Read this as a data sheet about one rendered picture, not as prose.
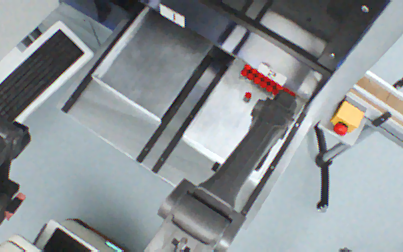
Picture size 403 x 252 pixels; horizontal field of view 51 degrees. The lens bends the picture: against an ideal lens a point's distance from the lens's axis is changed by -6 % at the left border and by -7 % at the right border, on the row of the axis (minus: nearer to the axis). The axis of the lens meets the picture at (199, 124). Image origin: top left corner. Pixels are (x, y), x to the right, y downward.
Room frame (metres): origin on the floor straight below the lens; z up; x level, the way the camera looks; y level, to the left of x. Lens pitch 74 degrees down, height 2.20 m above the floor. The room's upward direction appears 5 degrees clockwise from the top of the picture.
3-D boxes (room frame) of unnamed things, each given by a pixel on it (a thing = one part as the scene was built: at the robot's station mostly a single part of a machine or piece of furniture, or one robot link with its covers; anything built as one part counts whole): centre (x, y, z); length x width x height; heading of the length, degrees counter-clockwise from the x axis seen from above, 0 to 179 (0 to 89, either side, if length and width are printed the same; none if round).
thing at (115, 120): (0.43, 0.03, 0.87); 0.70 x 0.48 x 0.02; 62
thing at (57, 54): (0.49, 0.59, 0.82); 0.40 x 0.14 x 0.02; 141
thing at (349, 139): (0.43, -0.46, 0.87); 0.14 x 0.13 x 0.02; 152
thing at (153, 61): (0.57, 0.15, 0.90); 0.34 x 0.26 x 0.04; 152
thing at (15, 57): (0.52, 0.63, 0.79); 0.45 x 0.28 x 0.03; 141
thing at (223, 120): (0.42, -0.15, 0.90); 0.34 x 0.26 x 0.04; 152
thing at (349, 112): (0.40, -0.43, 1.00); 0.08 x 0.07 x 0.07; 152
